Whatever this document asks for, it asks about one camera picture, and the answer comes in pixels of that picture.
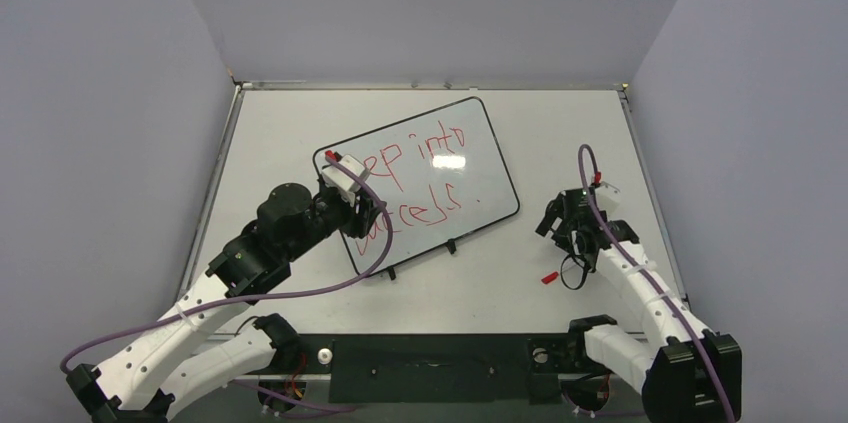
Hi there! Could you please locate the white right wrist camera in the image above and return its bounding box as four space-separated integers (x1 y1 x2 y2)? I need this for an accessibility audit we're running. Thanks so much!
592 171 621 199

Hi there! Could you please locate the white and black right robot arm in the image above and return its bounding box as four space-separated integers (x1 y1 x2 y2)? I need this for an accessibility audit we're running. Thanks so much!
536 185 742 422

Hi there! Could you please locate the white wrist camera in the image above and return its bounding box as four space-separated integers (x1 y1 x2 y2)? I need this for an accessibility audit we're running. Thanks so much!
321 151 370 194
592 171 621 199

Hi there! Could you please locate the white whiteboard black frame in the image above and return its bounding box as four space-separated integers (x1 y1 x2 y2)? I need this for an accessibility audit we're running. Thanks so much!
313 96 520 273

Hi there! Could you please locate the red marker cap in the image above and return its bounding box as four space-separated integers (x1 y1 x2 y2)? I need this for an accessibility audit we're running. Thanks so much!
541 272 559 285

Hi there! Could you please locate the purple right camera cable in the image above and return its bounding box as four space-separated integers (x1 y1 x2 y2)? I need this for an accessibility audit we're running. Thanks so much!
577 143 738 423

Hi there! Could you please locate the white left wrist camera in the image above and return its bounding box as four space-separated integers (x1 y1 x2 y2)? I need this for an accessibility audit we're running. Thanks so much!
321 151 370 194

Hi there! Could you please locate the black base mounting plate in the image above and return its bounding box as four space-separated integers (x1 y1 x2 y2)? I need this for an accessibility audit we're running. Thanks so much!
257 333 607 404

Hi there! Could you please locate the purple camera cable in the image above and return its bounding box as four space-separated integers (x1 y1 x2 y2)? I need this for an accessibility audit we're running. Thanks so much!
59 153 395 375
577 143 738 423

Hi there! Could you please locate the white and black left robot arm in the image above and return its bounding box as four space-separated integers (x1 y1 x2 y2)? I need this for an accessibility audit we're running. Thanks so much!
60 182 387 422

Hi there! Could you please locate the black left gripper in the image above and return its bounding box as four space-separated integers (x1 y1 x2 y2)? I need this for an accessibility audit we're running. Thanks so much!
284 172 385 264

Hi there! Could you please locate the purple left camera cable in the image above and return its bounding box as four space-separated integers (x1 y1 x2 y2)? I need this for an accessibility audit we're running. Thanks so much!
59 153 395 375

